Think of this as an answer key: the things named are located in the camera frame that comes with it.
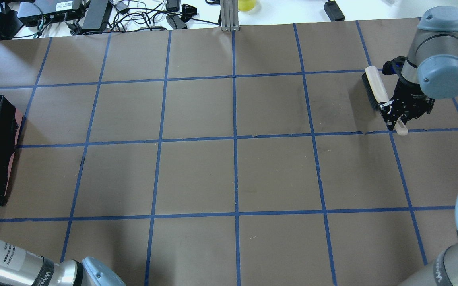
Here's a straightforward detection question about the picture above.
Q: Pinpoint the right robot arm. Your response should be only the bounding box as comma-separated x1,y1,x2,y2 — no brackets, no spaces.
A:
362,6,458,286

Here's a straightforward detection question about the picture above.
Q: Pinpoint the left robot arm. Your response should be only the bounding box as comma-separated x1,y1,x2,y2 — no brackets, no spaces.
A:
0,240,125,286

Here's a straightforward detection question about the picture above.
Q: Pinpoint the beige hand brush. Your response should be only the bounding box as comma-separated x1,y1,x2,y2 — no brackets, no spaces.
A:
362,66,408,137

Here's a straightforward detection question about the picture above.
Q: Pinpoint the aluminium frame post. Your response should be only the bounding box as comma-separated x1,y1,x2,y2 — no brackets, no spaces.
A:
220,0,240,31

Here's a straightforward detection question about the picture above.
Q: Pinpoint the black power adapter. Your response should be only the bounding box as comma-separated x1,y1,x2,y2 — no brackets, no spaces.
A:
323,0,345,22

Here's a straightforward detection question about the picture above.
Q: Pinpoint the black electronics box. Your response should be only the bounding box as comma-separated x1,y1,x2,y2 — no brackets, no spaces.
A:
81,0,112,34

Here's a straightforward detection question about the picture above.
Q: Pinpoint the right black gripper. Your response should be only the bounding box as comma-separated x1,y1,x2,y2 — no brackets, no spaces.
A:
378,57,435,131

